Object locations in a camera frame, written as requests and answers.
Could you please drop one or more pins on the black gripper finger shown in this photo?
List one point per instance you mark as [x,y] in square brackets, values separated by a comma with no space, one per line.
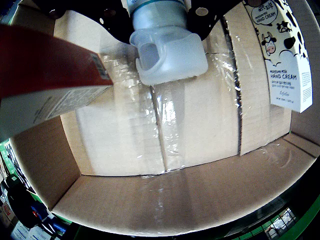
[112,15]
[202,17]

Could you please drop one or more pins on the green metal cabinet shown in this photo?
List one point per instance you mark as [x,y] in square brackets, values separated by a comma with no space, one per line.
[310,212]

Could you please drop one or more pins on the shallow cardboard tray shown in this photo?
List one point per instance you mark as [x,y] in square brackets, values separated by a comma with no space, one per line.
[200,120]

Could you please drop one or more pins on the cow print hand cream box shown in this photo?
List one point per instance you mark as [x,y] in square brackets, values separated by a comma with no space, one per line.
[285,82]

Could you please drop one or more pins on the dark red carton box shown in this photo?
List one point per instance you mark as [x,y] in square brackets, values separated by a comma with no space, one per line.
[45,75]

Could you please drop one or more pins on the white bottle teal label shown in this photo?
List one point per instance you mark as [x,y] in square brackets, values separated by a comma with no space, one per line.
[170,55]

